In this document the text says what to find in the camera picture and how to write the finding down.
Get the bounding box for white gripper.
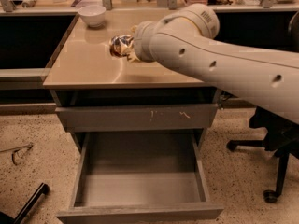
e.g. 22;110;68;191
127;21;156;63

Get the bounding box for crushed orange can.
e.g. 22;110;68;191
109;35;134;58

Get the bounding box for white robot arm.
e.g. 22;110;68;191
134;4;299;124

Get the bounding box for grey drawer cabinet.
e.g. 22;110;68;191
44;8;220;148

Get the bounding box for closed grey top drawer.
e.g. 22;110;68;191
56;104;217;133

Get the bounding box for open grey middle drawer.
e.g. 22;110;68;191
57;131;223;224

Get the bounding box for white bowl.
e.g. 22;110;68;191
78;5;106;27

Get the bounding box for eyeglasses on floor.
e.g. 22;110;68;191
0;144;33;165

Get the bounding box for black office chair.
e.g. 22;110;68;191
227;11;299;203

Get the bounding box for black chair leg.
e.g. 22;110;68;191
0;183;50;224

